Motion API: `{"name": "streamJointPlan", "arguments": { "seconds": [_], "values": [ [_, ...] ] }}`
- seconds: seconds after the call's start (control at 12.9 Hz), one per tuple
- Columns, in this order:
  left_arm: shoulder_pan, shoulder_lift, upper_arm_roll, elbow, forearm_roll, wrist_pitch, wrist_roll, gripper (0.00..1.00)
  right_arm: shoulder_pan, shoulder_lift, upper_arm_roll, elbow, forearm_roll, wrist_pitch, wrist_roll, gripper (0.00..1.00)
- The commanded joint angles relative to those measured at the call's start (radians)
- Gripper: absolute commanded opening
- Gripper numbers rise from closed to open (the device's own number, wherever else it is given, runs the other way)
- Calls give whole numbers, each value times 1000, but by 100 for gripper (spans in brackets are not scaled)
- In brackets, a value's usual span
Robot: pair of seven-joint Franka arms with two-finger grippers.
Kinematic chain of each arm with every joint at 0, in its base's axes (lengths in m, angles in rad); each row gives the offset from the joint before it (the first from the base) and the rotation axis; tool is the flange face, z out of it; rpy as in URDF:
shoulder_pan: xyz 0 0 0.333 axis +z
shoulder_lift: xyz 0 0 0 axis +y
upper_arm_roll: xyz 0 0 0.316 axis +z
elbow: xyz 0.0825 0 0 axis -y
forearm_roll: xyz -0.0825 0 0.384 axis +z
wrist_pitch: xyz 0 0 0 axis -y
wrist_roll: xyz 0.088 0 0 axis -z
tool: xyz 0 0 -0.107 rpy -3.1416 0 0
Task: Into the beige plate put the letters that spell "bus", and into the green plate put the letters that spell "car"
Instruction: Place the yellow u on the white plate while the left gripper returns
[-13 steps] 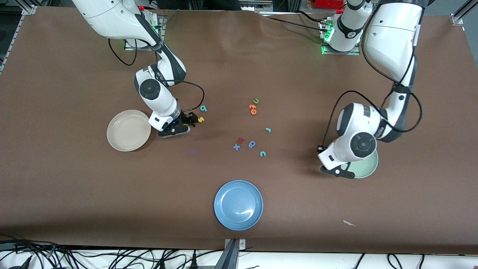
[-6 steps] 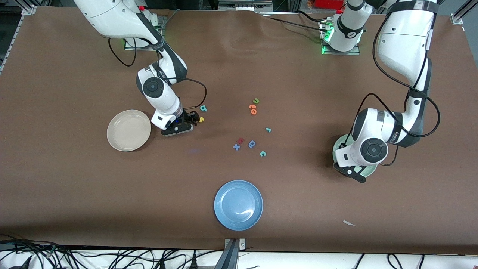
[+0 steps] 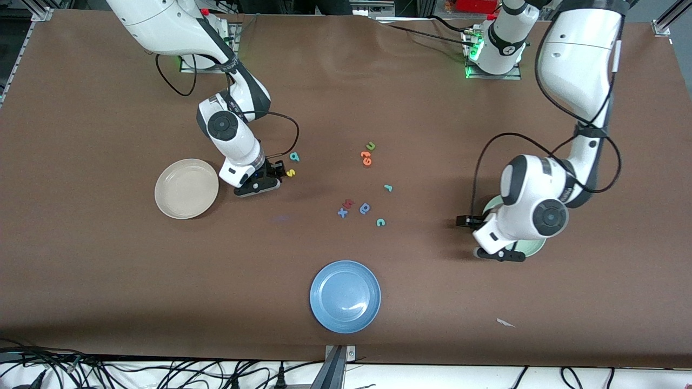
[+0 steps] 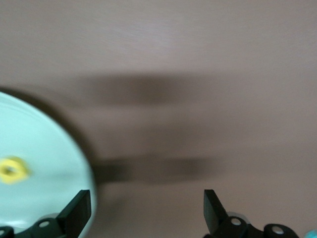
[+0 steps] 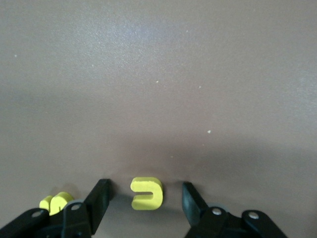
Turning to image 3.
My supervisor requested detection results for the pale green plate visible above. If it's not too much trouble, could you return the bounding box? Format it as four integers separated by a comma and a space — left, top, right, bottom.
481, 194, 547, 258

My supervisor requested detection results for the beige plate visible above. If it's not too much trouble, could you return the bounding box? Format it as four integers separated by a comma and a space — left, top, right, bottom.
154, 158, 219, 220

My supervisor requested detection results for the blue plate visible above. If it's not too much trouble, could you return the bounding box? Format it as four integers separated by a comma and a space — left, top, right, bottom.
309, 260, 382, 334

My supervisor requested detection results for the brown paper table cover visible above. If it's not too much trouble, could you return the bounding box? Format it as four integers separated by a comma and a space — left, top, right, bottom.
0, 10, 692, 369

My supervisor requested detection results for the red box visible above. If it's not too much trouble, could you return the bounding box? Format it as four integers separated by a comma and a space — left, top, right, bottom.
457, 0, 498, 14

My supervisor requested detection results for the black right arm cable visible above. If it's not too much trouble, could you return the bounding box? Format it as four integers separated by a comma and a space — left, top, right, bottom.
156, 54, 301, 163

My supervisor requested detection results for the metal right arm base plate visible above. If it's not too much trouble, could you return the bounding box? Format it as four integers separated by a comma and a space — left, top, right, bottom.
180, 22, 241, 73

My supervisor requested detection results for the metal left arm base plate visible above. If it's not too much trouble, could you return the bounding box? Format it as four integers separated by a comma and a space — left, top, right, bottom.
465, 32, 523, 81

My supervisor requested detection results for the black cable on cover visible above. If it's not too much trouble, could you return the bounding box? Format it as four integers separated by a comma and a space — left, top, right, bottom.
378, 15, 472, 48

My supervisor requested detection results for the metal table clamp bracket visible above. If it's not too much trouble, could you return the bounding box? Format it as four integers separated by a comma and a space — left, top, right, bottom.
323, 345, 357, 389

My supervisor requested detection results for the black floor cable bundle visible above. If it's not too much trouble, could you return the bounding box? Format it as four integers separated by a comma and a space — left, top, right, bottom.
0, 338, 325, 389

